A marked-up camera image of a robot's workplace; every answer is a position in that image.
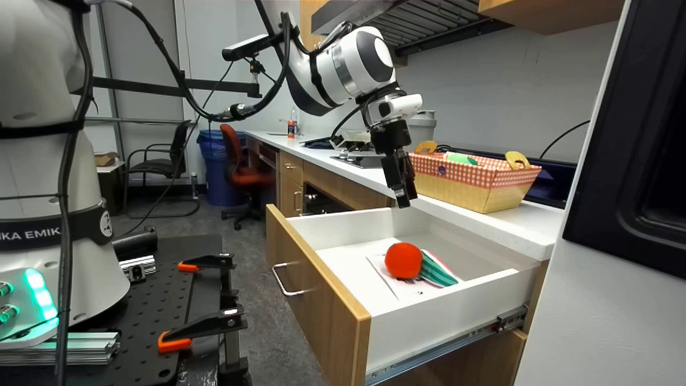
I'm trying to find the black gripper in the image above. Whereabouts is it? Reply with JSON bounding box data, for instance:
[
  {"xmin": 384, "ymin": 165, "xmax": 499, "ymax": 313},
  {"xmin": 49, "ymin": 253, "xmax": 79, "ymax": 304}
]
[{"xmin": 370, "ymin": 121, "xmax": 418, "ymax": 208}]

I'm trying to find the yellow banana plush toy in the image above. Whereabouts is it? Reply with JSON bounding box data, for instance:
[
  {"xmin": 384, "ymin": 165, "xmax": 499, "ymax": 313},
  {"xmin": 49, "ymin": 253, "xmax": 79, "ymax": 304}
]
[{"xmin": 414, "ymin": 139, "xmax": 437, "ymax": 154}]

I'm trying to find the red tomato plush toy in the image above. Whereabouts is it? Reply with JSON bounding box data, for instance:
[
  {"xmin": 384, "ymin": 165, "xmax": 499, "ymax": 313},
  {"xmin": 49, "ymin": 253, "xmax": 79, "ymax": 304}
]
[{"xmin": 385, "ymin": 243, "xmax": 422, "ymax": 281}]

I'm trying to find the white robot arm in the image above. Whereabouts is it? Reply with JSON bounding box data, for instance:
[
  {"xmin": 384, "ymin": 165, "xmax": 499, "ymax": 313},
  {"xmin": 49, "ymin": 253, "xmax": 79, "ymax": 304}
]
[{"xmin": 166, "ymin": 14, "xmax": 422, "ymax": 208}]

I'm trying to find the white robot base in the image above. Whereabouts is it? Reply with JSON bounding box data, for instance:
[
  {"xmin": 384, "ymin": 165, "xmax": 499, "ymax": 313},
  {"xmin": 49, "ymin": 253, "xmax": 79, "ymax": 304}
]
[{"xmin": 0, "ymin": 0, "xmax": 129, "ymax": 352}]

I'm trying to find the green plush toy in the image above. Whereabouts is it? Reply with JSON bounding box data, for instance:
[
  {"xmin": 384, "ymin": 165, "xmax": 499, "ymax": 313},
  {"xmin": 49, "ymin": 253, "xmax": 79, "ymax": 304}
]
[{"xmin": 444, "ymin": 153, "xmax": 478, "ymax": 167}]

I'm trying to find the orange checkered paper basket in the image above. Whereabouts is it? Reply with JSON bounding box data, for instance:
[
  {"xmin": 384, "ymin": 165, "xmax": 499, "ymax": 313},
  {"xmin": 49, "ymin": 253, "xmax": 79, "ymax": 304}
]
[{"xmin": 409, "ymin": 153, "xmax": 541, "ymax": 212}]

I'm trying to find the striped watermelon slice plush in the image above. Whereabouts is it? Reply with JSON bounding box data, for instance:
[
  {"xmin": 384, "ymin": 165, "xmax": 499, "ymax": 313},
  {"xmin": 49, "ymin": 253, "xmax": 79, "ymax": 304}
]
[{"xmin": 420, "ymin": 253, "xmax": 457, "ymax": 288}]

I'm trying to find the white open drawer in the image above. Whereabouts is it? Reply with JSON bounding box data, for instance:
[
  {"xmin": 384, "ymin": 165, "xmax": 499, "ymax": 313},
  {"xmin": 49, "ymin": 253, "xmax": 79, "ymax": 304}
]
[{"xmin": 266, "ymin": 207, "xmax": 542, "ymax": 386}]

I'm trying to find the black induction cooktop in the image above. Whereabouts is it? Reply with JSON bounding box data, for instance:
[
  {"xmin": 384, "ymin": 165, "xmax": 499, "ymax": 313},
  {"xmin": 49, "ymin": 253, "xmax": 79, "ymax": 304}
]
[{"xmin": 335, "ymin": 151, "xmax": 382, "ymax": 169}]

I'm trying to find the white instruction sheet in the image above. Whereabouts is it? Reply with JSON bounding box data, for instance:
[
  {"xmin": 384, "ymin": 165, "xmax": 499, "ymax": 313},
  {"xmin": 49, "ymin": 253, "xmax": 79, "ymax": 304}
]
[{"xmin": 369, "ymin": 256, "xmax": 445, "ymax": 300}]

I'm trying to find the red office chair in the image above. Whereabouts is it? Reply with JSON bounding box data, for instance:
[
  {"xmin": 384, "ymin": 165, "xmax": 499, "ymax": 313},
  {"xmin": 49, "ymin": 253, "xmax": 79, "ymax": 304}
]
[{"xmin": 221, "ymin": 124, "xmax": 274, "ymax": 230}]

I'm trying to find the blue trash bin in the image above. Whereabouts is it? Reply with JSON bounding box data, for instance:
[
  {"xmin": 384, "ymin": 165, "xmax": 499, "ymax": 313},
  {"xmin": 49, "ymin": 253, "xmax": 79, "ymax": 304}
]
[{"xmin": 198, "ymin": 129, "xmax": 239, "ymax": 207}]

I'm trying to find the wooden upper cabinet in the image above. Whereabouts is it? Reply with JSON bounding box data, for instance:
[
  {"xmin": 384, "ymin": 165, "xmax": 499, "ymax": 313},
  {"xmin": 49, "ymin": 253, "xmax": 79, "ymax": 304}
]
[{"xmin": 478, "ymin": 0, "xmax": 624, "ymax": 35}]

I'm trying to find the orange black clamp rear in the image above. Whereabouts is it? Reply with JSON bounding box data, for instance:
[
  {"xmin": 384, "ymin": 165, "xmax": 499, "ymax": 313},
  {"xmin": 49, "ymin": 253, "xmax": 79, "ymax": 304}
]
[{"xmin": 176, "ymin": 251, "xmax": 238, "ymax": 310}]

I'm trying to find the orange black clamp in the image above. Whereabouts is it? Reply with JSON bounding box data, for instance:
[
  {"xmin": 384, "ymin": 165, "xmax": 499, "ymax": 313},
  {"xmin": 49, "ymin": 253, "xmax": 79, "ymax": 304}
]
[
  {"xmin": 156, "ymin": 306, "xmax": 249, "ymax": 386},
  {"xmin": 176, "ymin": 251, "xmax": 238, "ymax": 310}
]

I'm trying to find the orange black clamp front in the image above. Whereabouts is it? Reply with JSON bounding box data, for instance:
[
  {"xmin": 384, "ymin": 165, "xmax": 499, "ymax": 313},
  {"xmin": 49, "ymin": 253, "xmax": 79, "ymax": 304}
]
[{"xmin": 156, "ymin": 306, "xmax": 249, "ymax": 386}]

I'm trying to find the black microwave door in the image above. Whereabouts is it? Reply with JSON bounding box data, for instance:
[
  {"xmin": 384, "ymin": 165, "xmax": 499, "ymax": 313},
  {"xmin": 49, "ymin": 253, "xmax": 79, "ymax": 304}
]
[{"xmin": 564, "ymin": 0, "xmax": 686, "ymax": 280}]

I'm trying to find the black chair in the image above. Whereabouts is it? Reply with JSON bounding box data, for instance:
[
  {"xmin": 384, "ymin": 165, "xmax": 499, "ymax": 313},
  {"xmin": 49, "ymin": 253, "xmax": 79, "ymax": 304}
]
[{"xmin": 122, "ymin": 121, "xmax": 199, "ymax": 218}]

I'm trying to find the black perforated mounting board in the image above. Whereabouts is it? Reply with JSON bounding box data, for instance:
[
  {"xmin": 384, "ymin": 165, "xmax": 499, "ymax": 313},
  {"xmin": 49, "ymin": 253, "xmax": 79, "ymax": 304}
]
[{"xmin": 0, "ymin": 235, "xmax": 252, "ymax": 386}]

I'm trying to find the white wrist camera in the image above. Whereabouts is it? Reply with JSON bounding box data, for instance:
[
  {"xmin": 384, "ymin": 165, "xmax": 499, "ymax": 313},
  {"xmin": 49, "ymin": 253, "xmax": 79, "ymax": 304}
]
[{"xmin": 363, "ymin": 94, "xmax": 422, "ymax": 129}]

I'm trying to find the silver drawer handle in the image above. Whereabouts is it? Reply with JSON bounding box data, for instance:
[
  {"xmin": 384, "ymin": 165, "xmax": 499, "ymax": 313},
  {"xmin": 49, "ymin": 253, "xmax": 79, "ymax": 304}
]
[{"xmin": 273, "ymin": 261, "xmax": 311, "ymax": 299}]

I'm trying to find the black camera on boom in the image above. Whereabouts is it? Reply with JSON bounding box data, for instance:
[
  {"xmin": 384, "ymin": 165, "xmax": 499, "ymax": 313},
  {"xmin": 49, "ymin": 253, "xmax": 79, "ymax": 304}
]
[{"xmin": 221, "ymin": 35, "xmax": 273, "ymax": 62}]

